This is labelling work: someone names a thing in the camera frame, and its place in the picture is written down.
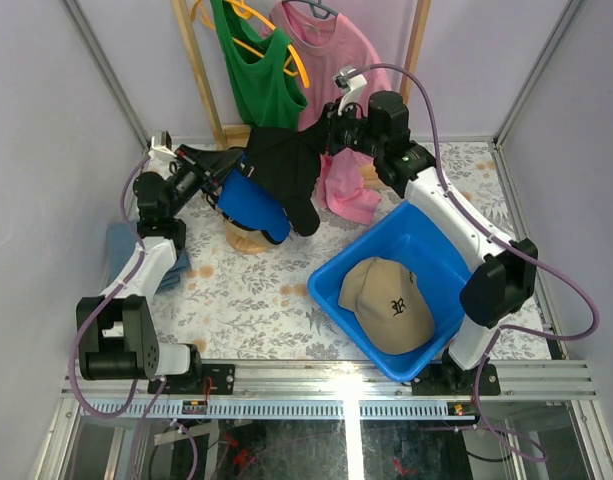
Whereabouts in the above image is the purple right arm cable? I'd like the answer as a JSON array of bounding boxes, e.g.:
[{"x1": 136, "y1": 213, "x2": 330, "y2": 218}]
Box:
[{"x1": 355, "y1": 62, "x2": 601, "y2": 461}]

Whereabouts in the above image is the black baseball cap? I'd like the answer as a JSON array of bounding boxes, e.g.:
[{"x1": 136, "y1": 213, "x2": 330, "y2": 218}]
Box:
[{"x1": 216, "y1": 189, "x2": 290, "y2": 245}]

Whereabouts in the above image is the pink t-shirt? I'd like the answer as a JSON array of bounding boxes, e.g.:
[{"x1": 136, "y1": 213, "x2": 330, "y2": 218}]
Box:
[{"x1": 269, "y1": 2, "x2": 381, "y2": 225}]

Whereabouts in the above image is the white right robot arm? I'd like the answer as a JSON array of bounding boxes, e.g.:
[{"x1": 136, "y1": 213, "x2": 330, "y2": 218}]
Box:
[{"x1": 308, "y1": 67, "x2": 538, "y2": 395}]

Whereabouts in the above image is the green tank top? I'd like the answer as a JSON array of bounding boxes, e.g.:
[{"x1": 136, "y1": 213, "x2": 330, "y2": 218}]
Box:
[{"x1": 210, "y1": 1, "x2": 308, "y2": 130}]

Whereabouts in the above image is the wooden clothes rack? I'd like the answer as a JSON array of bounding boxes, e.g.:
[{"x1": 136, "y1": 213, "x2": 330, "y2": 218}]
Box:
[{"x1": 171, "y1": 1, "x2": 438, "y2": 147}]

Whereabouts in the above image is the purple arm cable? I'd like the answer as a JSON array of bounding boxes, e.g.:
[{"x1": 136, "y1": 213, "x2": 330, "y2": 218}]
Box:
[
  {"x1": 68, "y1": 157, "x2": 199, "y2": 480},
  {"x1": 355, "y1": 62, "x2": 601, "y2": 461}
]

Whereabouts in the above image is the aluminium mounting rail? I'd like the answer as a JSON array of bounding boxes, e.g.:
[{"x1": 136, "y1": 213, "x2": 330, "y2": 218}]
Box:
[{"x1": 79, "y1": 360, "x2": 597, "y2": 420}]

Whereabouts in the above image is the blue plastic bin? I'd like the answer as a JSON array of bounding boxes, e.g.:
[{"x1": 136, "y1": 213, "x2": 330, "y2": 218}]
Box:
[{"x1": 308, "y1": 202, "x2": 471, "y2": 382}]

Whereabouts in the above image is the blue baseball cap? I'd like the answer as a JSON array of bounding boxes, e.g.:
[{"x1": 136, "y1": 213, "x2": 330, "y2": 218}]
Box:
[{"x1": 217, "y1": 156, "x2": 291, "y2": 245}]

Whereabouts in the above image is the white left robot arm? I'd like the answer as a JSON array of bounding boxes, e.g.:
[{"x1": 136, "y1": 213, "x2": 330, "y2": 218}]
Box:
[{"x1": 73, "y1": 132, "x2": 243, "y2": 395}]

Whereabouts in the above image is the wooden hat stand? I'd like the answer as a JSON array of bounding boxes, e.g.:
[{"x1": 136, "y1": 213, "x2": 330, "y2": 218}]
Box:
[{"x1": 225, "y1": 229, "x2": 277, "y2": 255}]

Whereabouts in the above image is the folded blue denim cloth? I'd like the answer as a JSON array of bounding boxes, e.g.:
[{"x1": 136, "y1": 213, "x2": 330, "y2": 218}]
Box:
[{"x1": 106, "y1": 222, "x2": 191, "y2": 294}]

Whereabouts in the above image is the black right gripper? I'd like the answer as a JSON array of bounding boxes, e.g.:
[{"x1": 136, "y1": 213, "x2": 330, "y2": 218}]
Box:
[{"x1": 300, "y1": 97, "x2": 385, "y2": 159}]

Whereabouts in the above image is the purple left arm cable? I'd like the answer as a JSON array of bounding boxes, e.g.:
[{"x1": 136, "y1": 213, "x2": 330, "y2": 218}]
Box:
[{"x1": 68, "y1": 157, "x2": 199, "y2": 480}]

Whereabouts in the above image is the yellow clothes hanger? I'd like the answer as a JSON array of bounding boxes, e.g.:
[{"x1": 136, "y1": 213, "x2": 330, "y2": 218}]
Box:
[{"x1": 191, "y1": 0, "x2": 311, "y2": 89}]

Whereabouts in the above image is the grey clothes hanger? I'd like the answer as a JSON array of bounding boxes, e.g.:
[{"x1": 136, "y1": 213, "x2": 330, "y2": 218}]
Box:
[{"x1": 284, "y1": 0, "x2": 338, "y2": 20}]

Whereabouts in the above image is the beige baseball cap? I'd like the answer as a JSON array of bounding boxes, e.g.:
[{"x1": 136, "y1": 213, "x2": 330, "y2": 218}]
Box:
[{"x1": 225, "y1": 222, "x2": 258, "y2": 239}]

